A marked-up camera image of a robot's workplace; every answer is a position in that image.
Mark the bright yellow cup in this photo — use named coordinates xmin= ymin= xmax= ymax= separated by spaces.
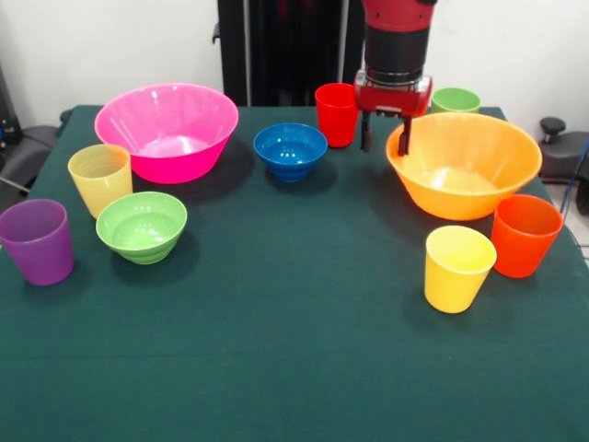
xmin=423 ymin=225 xmax=498 ymax=315

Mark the large orange bowl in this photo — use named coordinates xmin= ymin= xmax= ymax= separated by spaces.
xmin=385 ymin=112 xmax=544 ymax=221

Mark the pale yellow translucent cup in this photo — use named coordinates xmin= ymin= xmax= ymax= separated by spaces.
xmin=67 ymin=143 xmax=134 ymax=220

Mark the orange-red cup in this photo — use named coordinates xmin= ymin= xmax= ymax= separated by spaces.
xmin=490 ymin=193 xmax=564 ymax=279

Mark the small blue bowl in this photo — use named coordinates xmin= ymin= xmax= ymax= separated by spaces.
xmin=252 ymin=122 xmax=329 ymax=183

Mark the purple cup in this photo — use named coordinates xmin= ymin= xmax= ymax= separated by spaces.
xmin=0 ymin=198 xmax=75 ymax=287

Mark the dark grey stand base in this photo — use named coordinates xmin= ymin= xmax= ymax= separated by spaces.
xmin=0 ymin=123 xmax=61 ymax=197

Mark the blue cable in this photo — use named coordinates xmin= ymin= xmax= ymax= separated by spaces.
xmin=559 ymin=137 xmax=589 ymax=217

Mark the green cup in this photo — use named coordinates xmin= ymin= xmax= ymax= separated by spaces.
xmin=431 ymin=87 xmax=482 ymax=115

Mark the large pink bowl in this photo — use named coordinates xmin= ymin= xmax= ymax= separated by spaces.
xmin=94 ymin=82 xmax=240 ymax=185

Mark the red cup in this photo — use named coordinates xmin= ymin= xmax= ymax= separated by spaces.
xmin=314 ymin=82 xmax=362 ymax=149

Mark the small green bowl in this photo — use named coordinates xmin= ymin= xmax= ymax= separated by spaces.
xmin=95 ymin=191 xmax=189 ymax=265

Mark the black equipment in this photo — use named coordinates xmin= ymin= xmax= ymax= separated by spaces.
xmin=0 ymin=64 xmax=23 ymax=145

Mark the dark green table cloth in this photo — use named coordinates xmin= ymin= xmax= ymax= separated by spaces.
xmin=0 ymin=104 xmax=589 ymax=442

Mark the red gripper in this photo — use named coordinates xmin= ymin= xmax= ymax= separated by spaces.
xmin=352 ymin=69 xmax=433 ymax=157

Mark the black stand base with knob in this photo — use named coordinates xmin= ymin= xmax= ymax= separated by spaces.
xmin=533 ymin=116 xmax=589 ymax=186

